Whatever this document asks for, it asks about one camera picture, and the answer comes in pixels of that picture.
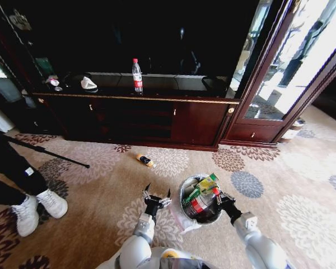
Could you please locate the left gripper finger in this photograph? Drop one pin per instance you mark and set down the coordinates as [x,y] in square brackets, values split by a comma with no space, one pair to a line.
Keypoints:
[146,192]
[167,197]

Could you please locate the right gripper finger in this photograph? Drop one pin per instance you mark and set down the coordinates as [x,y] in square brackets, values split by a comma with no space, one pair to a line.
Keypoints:
[219,199]
[230,197]

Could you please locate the round silver trash bin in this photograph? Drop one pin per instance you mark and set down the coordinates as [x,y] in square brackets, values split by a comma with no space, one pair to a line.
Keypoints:
[203,215]

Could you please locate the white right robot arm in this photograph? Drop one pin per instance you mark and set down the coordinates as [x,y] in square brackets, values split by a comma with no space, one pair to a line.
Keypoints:
[257,241]

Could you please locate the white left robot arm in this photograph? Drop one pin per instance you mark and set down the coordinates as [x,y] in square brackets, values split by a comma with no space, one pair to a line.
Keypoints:
[141,238]

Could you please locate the dark cola bottle red label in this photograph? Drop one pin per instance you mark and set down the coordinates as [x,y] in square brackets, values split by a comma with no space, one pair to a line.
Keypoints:
[203,204]

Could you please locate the green snack wrapper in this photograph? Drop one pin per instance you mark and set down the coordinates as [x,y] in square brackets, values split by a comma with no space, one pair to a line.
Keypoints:
[191,195]

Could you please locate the white crumpled paper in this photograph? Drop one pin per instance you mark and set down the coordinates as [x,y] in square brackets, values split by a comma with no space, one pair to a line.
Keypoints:
[189,185]

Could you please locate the clear plastic zip bag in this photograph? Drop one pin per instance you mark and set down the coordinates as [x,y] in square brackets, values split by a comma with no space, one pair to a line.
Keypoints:
[183,222]

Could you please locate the small bottle yellow cap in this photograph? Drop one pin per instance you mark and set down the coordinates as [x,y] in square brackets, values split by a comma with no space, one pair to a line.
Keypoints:
[144,160]

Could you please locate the white robot torso shell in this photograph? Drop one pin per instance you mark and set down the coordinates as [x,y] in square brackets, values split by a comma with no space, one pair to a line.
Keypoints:
[170,259]

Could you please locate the dark wooden television cabinet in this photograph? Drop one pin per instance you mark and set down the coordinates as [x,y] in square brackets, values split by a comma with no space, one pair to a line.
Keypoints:
[145,120]

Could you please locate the white sneaker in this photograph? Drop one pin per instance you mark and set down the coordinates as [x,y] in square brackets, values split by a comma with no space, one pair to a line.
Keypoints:
[25,218]
[52,203]

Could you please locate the black tripod leg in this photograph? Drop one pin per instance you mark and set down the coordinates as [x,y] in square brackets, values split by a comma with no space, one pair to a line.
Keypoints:
[47,151]

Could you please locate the clear water bottle red cap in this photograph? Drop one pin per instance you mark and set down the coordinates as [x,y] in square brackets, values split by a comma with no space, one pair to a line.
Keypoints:
[137,77]

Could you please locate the white tissue box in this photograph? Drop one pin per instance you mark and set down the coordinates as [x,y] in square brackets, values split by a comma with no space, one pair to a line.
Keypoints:
[87,83]

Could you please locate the person's leg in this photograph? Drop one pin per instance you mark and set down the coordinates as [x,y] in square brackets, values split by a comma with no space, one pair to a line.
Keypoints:
[4,190]
[19,165]

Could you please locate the small round glass ashtray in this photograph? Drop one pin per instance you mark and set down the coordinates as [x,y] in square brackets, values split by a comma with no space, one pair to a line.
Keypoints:
[58,89]

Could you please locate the wooden glass door cabinet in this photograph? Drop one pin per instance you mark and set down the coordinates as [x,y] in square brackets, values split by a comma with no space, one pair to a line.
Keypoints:
[285,70]

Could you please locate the large black television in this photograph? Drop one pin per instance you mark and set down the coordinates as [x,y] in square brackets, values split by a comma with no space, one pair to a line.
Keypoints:
[142,33]

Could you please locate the green box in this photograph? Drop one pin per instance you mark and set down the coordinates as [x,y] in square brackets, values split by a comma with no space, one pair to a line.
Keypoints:
[42,65]

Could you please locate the dark wooden shelf unit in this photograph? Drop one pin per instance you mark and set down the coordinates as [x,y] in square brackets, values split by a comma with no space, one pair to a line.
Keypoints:
[14,70]

